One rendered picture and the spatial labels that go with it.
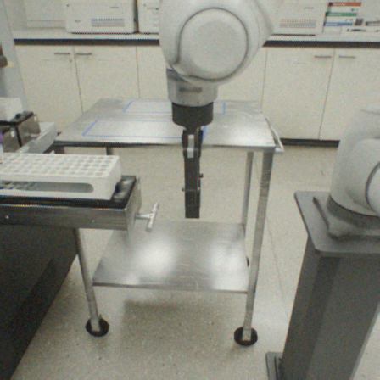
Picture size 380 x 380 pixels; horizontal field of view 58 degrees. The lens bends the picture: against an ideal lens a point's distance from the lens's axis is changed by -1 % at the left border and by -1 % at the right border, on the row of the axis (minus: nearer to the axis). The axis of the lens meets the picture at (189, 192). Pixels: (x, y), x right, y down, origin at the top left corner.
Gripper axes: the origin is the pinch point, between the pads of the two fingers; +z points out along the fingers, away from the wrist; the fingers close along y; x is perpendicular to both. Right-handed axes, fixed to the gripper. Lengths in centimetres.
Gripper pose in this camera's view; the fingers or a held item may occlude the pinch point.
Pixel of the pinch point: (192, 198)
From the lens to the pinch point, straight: 71.9
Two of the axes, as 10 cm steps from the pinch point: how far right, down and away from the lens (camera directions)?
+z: 0.1, 8.7, 5.0
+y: -0.7, 5.0, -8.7
